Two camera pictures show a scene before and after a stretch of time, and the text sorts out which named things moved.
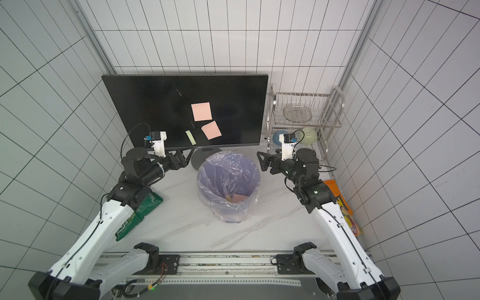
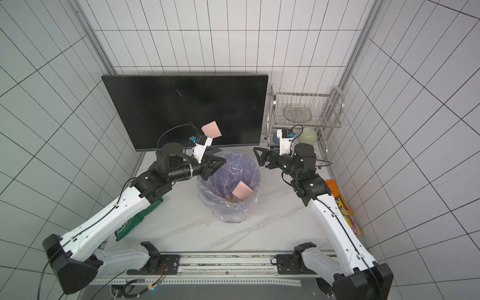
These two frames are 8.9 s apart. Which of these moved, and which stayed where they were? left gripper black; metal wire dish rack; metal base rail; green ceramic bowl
Moved: left gripper black
Stayed: metal wire dish rack; green ceramic bowl; metal base rail
